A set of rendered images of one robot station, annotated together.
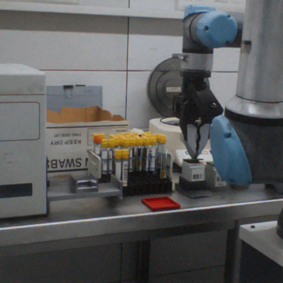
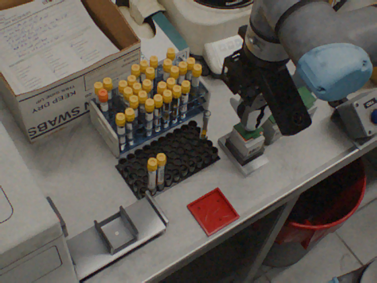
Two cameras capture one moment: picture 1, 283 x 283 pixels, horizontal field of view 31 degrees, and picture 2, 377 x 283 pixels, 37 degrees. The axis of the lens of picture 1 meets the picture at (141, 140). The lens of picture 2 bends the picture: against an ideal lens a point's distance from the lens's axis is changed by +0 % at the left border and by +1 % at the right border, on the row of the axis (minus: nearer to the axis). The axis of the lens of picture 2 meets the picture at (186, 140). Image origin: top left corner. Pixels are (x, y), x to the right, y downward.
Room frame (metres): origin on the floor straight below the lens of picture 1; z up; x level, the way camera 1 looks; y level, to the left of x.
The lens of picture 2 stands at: (0.72, 0.14, 1.79)
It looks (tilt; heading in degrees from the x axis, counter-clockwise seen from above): 59 degrees down; 342
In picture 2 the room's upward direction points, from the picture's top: 8 degrees clockwise
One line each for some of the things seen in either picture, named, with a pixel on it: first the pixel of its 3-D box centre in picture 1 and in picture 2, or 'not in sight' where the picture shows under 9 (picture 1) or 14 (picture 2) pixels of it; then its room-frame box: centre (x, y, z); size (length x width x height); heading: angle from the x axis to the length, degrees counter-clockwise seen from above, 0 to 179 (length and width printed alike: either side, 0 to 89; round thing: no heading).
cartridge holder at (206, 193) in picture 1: (192, 185); (244, 148); (1.21, -0.13, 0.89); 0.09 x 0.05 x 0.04; 23
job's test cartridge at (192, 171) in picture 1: (193, 174); (246, 140); (1.21, -0.13, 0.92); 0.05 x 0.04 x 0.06; 23
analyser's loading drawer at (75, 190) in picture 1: (73, 187); (104, 239); (1.06, 0.15, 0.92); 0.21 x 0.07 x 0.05; 113
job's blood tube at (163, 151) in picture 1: (163, 166); (204, 129); (1.24, -0.06, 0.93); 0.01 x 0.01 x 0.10; 23
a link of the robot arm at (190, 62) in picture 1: (195, 62); (270, 35); (1.22, -0.12, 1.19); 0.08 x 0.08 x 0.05
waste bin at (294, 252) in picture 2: not in sight; (283, 201); (1.37, -0.41, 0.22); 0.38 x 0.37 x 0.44; 113
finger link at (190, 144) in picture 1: (185, 139); (241, 111); (1.22, -0.11, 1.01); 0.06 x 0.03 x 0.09; 23
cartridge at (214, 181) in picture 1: (216, 176); (272, 122); (1.25, -0.19, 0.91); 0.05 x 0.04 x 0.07; 23
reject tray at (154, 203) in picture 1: (160, 203); (213, 211); (1.10, -0.05, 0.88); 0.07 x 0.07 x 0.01; 23
